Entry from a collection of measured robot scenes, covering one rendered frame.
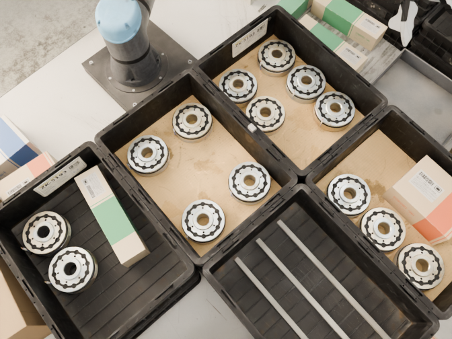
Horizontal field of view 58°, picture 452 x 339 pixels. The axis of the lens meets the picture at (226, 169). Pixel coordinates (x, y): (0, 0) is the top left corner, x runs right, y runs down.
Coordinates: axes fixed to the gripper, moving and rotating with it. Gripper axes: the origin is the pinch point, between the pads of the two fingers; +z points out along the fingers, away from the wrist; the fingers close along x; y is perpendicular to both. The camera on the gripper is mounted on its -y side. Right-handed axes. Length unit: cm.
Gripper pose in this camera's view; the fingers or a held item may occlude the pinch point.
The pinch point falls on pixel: (432, 31)
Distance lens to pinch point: 106.8
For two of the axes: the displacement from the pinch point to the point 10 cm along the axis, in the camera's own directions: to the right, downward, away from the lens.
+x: -8.0, 5.6, -2.1
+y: -4.2, -2.9, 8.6
